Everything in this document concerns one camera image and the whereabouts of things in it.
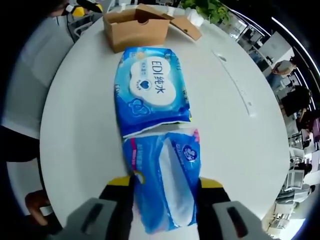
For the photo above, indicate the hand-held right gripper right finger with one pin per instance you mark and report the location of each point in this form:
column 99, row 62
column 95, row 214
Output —
column 212, row 197

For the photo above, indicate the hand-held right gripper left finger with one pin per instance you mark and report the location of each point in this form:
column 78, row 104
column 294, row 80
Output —
column 115, row 200

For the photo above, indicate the blue tissue pack soft item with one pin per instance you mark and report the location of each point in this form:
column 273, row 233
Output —
column 147, row 155

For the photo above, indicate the brown cardboard shoe box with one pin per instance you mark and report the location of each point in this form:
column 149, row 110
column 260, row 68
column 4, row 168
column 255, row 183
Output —
column 140, row 32

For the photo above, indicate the blue wet wipes soft item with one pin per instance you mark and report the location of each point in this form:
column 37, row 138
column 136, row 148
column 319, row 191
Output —
column 150, row 82

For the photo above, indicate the person's right hand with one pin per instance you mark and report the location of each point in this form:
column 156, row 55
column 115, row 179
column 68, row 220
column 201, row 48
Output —
column 37, row 205

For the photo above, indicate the white office chair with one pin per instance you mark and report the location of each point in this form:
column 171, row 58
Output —
column 32, row 75

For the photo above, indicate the potted green plant white pot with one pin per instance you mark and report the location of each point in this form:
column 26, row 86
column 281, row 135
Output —
column 215, row 10

